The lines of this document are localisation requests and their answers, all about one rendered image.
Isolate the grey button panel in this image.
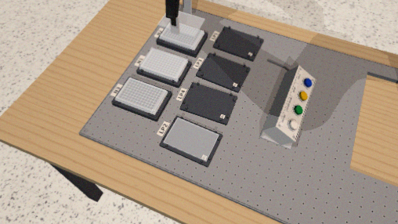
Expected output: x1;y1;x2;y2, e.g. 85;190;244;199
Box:
260;59;316;150

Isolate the clear plastic plate lid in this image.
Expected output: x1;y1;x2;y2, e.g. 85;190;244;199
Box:
163;117;219;162
139;47;188;80

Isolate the translucent white plate lid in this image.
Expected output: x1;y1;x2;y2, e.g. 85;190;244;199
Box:
157;11;205;38

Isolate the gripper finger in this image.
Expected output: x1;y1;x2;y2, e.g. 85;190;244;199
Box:
183;0;192;15
165;0;179;34

